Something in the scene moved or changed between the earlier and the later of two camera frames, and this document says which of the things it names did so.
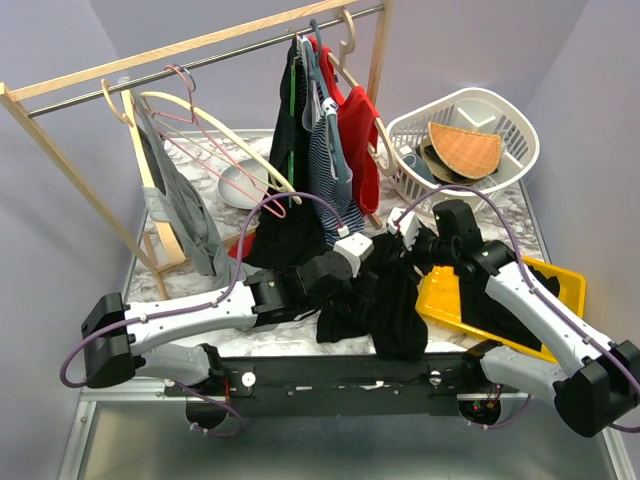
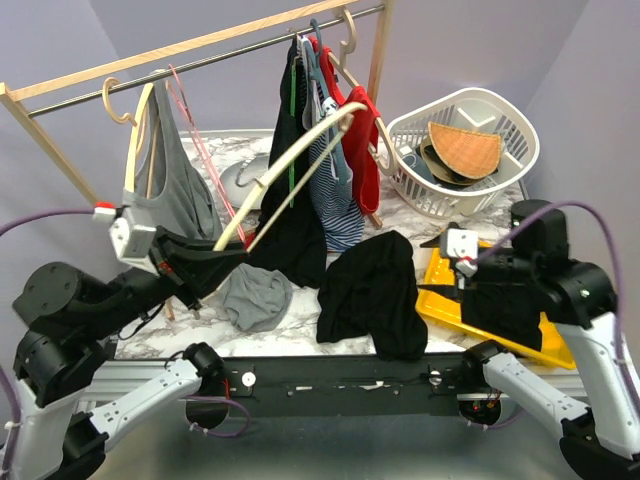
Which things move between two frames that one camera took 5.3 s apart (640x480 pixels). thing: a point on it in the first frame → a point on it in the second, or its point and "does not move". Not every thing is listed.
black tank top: (382, 303) does not move
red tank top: (360, 132) does not move
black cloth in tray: (479, 306) does not move
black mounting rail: (338, 386) does not move
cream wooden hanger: (186, 104) → (342, 119)
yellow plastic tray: (439, 300) does not move
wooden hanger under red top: (339, 62) does not move
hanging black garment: (291, 226) does not move
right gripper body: (426, 249) → (512, 265)
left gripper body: (321, 256) → (161, 262)
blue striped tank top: (335, 200) does not move
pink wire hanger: (204, 133) → (190, 125)
